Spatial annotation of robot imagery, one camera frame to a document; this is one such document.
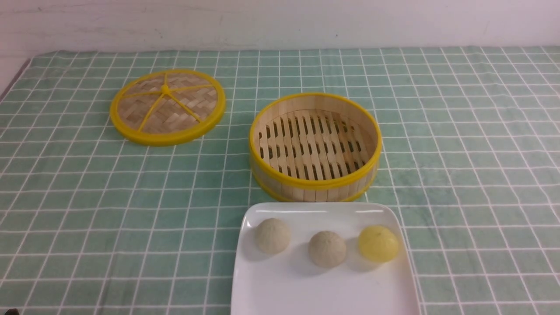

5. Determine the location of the white steamed bun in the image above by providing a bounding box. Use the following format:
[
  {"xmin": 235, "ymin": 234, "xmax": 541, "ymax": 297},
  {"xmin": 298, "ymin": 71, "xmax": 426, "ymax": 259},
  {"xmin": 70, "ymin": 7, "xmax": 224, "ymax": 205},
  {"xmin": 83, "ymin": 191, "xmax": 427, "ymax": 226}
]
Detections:
[
  {"xmin": 308, "ymin": 231, "xmax": 347, "ymax": 269},
  {"xmin": 255, "ymin": 218, "xmax": 291, "ymax": 255}
]

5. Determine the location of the yellow steamed bun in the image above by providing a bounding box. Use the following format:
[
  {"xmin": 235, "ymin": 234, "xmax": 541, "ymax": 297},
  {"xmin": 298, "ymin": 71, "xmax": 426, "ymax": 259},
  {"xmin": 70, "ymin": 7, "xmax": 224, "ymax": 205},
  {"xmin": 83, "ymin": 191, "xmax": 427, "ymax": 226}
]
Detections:
[{"xmin": 357, "ymin": 225, "xmax": 400, "ymax": 263}]

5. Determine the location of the white square plate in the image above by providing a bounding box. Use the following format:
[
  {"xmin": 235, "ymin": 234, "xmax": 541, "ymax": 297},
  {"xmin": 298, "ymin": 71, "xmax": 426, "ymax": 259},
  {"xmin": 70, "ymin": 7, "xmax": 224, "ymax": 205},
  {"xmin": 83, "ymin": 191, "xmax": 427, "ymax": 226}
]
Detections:
[{"xmin": 230, "ymin": 202, "xmax": 421, "ymax": 315}]

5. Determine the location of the yellow rimmed bamboo steamer basket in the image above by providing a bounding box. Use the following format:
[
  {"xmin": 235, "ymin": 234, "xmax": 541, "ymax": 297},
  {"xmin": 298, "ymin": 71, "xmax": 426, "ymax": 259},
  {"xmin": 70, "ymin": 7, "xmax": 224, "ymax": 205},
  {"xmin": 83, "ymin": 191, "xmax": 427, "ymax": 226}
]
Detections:
[{"xmin": 248, "ymin": 92, "xmax": 382, "ymax": 202}]

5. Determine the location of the yellow rimmed bamboo steamer lid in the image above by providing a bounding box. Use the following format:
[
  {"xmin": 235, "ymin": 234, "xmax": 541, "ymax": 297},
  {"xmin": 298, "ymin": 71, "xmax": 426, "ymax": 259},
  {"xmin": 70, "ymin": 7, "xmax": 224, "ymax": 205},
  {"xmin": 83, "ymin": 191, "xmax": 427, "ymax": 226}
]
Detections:
[{"xmin": 109, "ymin": 69, "xmax": 226, "ymax": 146}]

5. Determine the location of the green checkered tablecloth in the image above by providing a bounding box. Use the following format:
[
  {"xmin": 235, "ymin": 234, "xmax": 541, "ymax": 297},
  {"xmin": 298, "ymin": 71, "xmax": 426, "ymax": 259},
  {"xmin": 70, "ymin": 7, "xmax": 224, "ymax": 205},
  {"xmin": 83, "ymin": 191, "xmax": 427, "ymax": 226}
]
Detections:
[{"xmin": 0, "ymin": 47, "xmax": 560, "ymax": 315}]

